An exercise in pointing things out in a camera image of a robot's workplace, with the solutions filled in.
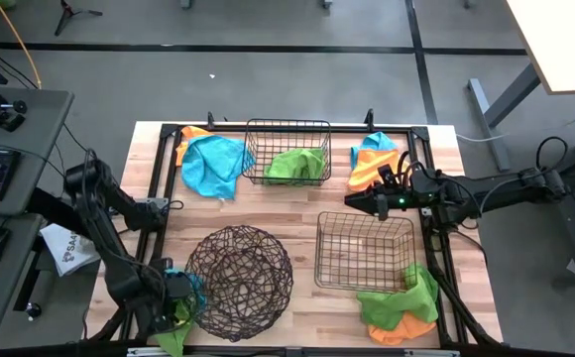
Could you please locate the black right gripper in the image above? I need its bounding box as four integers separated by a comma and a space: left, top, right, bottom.
344, 183, 420, 222

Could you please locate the blue microfiber towel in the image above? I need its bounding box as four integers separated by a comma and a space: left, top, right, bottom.
350, 131, 400, 170
180, 135, 257, 200
165, 269, 207, 309

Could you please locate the orange microfiber towel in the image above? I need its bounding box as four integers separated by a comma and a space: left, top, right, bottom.
366, 310, 438, 347
174, 125, 215, 168
347, 148, 403, 193

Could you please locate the green microfiber towel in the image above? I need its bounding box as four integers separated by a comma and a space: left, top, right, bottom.
263, 147, 327, 186
153, 297, 195, 357
356, 262, 440, 332

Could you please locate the round dark wicker basket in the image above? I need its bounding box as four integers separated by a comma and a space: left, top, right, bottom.
183, 224, 295, 344

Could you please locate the grey table leg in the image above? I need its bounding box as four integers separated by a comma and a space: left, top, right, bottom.
467, 62, 542, 173

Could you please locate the grey desk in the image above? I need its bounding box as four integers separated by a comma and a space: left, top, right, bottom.
0, 87, 76, 341

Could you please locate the white table top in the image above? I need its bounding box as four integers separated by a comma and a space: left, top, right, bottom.
504, 0, 575, 96

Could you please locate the black tripod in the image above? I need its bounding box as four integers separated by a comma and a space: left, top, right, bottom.
53, 0, 104, 38

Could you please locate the rectangular black wire basket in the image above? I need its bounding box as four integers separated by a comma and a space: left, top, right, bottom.
313, 210, 418, 295
241, 118, 333, 187

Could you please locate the white cable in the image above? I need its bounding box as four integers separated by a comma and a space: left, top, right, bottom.
454, 131, 511, 146

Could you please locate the black metal table frame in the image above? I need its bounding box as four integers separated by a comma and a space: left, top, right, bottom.
88, 121, 505, 349

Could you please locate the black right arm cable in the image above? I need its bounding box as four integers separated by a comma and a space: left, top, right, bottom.
475, 135, 571, 210

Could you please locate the black clamp mount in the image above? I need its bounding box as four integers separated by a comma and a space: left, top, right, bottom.
0, 92, 29, 134

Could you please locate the yellow cable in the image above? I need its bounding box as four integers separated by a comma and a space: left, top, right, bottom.
0, 0, 43, 91

